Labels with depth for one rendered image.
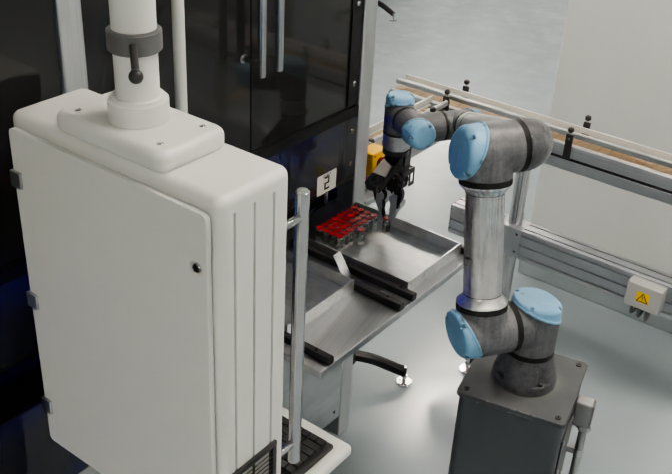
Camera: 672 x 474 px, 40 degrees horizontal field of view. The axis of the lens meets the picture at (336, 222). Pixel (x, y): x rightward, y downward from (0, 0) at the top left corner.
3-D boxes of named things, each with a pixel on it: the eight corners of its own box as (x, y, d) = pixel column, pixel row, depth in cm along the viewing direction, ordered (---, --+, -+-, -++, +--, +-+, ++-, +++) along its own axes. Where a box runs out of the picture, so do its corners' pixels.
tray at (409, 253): (303, 247, 254) (303, 236, 253) (360, 213, 273) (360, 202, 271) (407, 294, 237) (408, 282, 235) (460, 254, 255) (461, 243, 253)
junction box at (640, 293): (622, 302, 315) (627, 280, 310) (628, 296, 318) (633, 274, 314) (656, 316, 309) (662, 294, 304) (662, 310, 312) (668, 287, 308)
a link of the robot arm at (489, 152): (523, 360, 211) (534, 123, 194) (463, 371, 206) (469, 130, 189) (497, 338, 222) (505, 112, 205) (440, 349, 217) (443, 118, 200)
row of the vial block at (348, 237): (333, 250, 253) (334, 235, 251) (371, 226, 266) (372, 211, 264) (339, 253, 252) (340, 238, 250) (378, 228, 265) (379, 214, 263)
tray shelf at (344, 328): (170, 298, 233) (170, 292, 232) (340, 201, 283) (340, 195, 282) (320, 379, 209) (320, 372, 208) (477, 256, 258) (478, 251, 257)
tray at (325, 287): (184, 284, 236) (184, 272, 234) (253, 244, 254) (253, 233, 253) (287, 337, 218) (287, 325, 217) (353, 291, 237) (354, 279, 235)
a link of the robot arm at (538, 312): (565, 354, 216) (575, 306, 210) (514, 364, 212) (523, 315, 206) (539, 325, 226) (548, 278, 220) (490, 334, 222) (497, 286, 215)
